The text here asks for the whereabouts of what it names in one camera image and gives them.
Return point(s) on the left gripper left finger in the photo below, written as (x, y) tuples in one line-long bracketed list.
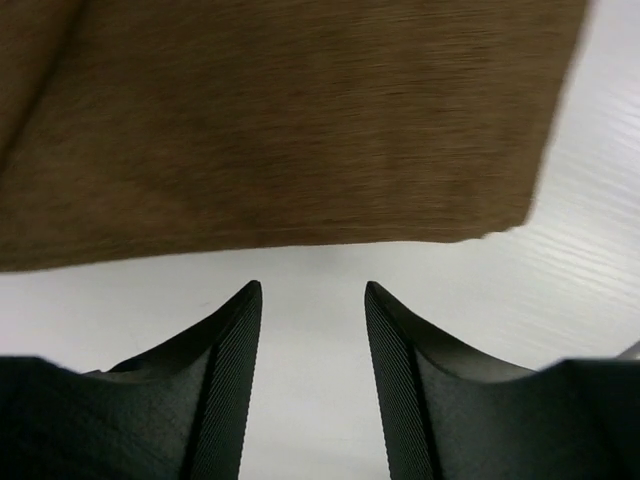
[(176, 411)]

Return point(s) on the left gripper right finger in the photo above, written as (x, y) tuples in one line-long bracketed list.
[(450, 411)]

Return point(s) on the brown cloth napkin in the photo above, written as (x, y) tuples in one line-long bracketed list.
[(140, 128)]

